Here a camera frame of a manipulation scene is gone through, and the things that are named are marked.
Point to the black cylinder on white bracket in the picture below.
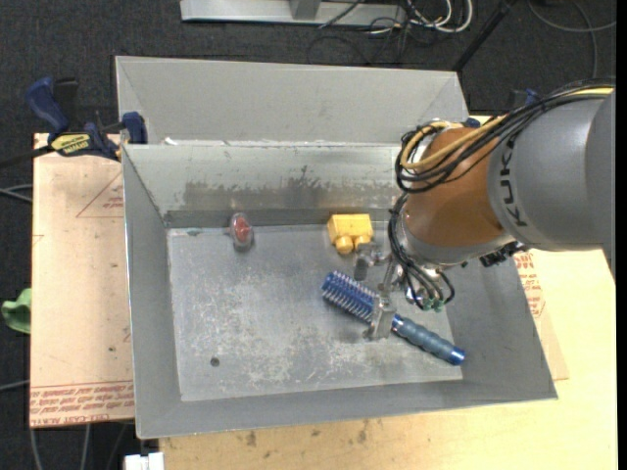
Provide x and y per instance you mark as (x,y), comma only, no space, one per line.
(360,268)

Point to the grey metal bin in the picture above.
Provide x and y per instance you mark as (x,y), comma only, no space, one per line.
(274,311)

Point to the clear glass thing, red inside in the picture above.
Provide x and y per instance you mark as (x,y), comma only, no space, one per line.
(242,231)

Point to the brown cardboard board, red print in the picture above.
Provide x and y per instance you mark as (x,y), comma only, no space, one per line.
(78,262)

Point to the yellow toy block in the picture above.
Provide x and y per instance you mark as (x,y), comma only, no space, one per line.
(349,229)

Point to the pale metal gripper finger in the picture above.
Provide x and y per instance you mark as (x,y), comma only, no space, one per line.
(378,326)
(385,306)

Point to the blue hairbrush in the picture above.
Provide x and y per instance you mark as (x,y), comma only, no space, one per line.
(426,340)

